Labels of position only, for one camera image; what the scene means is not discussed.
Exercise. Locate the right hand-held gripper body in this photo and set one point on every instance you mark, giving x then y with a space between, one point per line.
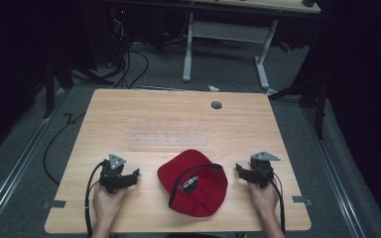
261 173

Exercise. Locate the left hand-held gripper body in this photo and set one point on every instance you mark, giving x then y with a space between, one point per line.
112 177

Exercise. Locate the red baseball cap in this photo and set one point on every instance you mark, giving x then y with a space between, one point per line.
195 185

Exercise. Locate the person's right hand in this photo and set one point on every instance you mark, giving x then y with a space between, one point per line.
264 200

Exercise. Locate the person's left hand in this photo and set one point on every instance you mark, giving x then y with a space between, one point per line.
107 205

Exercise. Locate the grey tape strip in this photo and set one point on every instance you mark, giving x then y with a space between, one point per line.
301 200
54 204

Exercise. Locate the clear plastic sheet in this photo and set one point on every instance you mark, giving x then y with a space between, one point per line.
167 134

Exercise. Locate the white paper scrap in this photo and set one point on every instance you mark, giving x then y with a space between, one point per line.
213 88

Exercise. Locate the black metal stand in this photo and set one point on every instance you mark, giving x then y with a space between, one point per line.
317 99
50 89

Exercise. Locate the small red object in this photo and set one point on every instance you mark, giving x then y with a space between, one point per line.
285 47

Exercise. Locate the metal floor rail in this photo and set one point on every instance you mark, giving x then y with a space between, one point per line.
334 172
20 158

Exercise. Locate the white metal desk frame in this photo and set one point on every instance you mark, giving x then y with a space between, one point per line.
226 32

